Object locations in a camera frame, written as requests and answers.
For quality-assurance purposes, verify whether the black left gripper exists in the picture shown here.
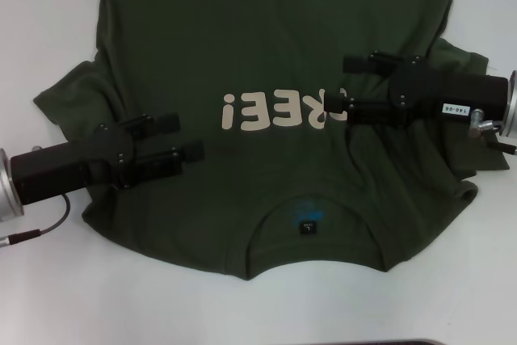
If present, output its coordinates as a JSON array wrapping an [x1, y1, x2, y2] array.
[[10, 114, 206, 206]]

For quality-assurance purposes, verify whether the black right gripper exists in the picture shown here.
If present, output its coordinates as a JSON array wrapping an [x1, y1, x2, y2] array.
[[327, 51, 509, 136]]

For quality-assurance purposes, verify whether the dark green printed t-shirt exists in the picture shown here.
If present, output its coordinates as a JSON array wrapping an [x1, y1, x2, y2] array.
[[32, 0, 511, 284]]

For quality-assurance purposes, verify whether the left gripper cable with plug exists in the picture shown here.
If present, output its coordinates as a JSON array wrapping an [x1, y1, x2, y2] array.
[[0, 193, 73, 247]]

